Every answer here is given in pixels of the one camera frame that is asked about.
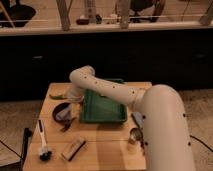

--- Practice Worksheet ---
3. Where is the grey towel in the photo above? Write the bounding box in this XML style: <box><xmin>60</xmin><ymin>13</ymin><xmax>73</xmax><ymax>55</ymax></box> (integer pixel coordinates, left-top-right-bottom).
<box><xmin>56</xmin><ymin>106</ymin><xmax>71</xmax><ymax>121</ymax></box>

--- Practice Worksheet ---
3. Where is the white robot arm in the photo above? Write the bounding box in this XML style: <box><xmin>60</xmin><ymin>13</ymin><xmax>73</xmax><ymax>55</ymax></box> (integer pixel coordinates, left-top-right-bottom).
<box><xmin>68</xmin><ymin>66</ymin><xmax>196</xmax><ymax>171</ymax></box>

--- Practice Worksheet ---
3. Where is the dark purple bowl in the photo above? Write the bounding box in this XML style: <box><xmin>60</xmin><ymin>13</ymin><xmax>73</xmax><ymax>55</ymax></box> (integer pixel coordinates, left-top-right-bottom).
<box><xmin>52</xmin><ymin>102</ymin><xmax>74</xmax><ymax>124</ymax></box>

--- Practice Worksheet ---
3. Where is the green plastic tray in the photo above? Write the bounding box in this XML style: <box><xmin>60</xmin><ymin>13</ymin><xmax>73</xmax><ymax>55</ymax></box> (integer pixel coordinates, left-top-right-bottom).
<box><xmin>79</xmin><ymin>78</ymin><xmax>128</xmax><ymax>125</ymax></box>

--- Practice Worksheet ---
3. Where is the wooden block brush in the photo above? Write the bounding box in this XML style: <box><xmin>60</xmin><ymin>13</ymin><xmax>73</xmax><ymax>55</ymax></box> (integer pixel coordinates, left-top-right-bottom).
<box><xmin>61</xmin><ymin>138</ymin><xmax>86</xmax><ymax>161</ymax></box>

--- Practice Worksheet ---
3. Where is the white dish brush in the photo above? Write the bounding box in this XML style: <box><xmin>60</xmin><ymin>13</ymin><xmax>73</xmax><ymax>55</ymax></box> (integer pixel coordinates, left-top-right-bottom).
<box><xmin>38</xmin><ymin>119</ymin><xmax>52</xmax><ymax>161</ymax></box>

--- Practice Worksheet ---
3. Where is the metal cup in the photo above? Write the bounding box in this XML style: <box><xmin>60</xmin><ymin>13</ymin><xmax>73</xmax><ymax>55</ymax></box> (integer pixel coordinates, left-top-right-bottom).
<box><xmin>129</xmin><ymin>128</ymin><xmax>143</xmax><ymax>144</ymax></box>

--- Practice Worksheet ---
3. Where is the black stand left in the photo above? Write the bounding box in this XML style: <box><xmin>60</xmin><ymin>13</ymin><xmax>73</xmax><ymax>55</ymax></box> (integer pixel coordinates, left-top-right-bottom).
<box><xmin>0</xmin><ymin>128</ymin><xmax>32</xmax><ymax>171</ymax></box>

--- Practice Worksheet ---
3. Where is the black office chair base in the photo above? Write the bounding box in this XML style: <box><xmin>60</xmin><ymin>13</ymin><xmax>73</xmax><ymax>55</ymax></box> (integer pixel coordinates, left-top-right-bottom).
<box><xmin>0</xmin><ymin>0</ymin><xmax>36</xmax><ymax>27</ymax></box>

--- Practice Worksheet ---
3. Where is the black cable right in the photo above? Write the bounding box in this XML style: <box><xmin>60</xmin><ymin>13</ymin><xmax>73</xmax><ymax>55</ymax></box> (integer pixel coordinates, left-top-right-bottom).
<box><xmin>189</xmin><ymin>134</ymin><xmax>213</xmax><ymax>154</ymax></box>

